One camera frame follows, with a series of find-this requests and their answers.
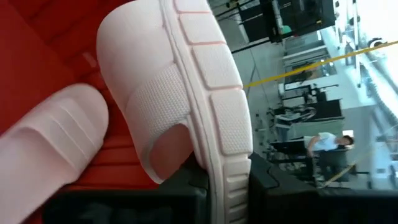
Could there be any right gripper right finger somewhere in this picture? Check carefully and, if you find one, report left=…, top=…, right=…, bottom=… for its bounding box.
left=248, top=151, right=398, bottom=224

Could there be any black desk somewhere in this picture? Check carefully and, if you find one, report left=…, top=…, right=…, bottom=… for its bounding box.
left=273, top=98, right=345, bottom=125

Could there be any red plastic bin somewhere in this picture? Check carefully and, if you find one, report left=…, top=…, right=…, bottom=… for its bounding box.
left=0, top=0, right=162, bottom=224

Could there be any pale pink slide sandal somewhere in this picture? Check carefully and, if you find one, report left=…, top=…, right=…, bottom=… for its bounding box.
left=0, top=83, right=109, bottom=224
left=95, top=0, right=254, bottom=224

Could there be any grey flexible duct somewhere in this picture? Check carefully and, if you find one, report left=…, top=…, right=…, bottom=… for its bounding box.
left=363, top=37, right=398, bottom=125

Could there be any black cabinet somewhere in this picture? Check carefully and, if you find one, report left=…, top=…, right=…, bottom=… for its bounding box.
left=259, top=0, right=337, bottom=44

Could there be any person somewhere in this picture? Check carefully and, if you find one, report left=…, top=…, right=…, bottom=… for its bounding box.
left=303, top=131, right=356, bottom=186

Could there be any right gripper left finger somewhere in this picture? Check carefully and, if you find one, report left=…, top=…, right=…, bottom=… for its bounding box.
left=42, top=154, right=210, bottom=224

